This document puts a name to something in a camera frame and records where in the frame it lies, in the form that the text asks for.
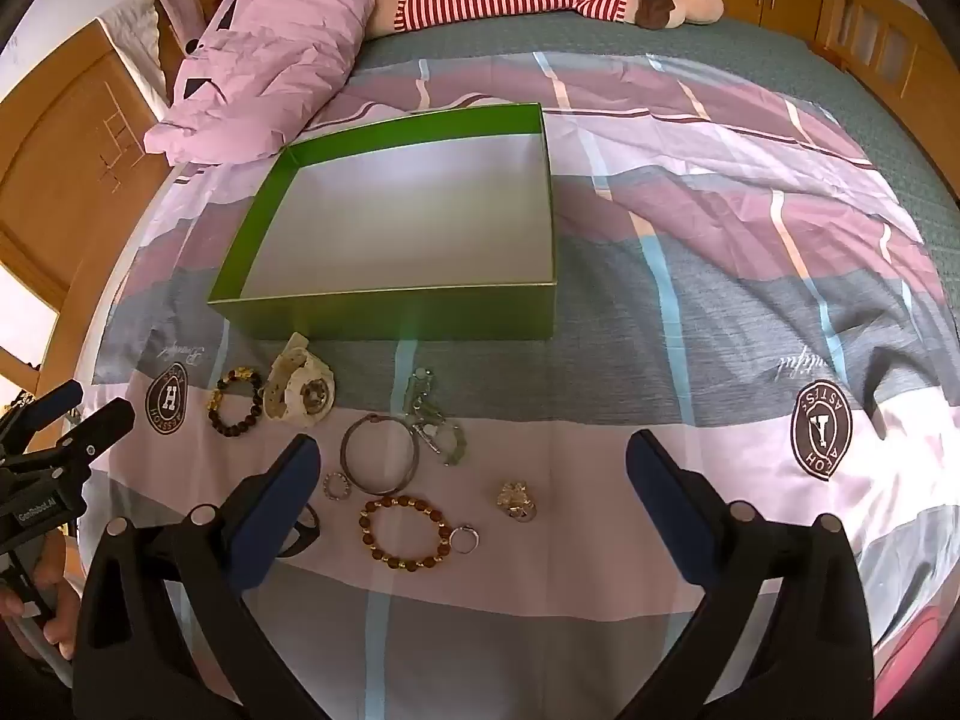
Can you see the wooden headboard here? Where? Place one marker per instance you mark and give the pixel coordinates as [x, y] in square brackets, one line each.
[60, 165]

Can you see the black wristwatch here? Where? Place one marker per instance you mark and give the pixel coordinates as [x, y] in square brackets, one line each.
[313, 532]

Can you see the person's left hand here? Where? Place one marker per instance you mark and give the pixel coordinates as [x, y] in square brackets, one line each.
[60, 585]

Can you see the printed plaid duvet cover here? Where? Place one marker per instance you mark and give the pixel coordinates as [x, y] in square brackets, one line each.
[712, 277]

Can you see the pink cloth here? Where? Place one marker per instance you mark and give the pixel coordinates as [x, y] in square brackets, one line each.
[922, 637]

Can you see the white wristwatch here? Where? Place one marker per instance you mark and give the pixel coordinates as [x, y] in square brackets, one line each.
[292, 379]

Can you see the pink quilt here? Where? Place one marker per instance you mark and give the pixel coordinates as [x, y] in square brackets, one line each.
[262, 52]

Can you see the green cardboard box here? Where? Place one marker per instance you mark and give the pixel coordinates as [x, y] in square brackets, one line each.
[412, 225]

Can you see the pale towel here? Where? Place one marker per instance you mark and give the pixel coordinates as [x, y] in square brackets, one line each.
[135, 30]

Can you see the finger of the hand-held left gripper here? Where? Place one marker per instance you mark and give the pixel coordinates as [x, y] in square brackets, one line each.
[101, 431]
[60, 395]

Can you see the grey-green bed sheet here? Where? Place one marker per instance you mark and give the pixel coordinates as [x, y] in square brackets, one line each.
[750, 52]

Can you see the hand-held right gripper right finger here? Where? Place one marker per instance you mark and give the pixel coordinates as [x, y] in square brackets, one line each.
[667, 514]

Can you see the wooden footboard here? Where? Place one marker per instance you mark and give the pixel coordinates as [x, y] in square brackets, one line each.
[885, 45]

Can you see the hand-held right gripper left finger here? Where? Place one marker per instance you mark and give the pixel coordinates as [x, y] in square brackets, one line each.
[274, 517]

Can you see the silver bangle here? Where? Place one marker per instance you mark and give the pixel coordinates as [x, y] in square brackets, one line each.
[346, 457]

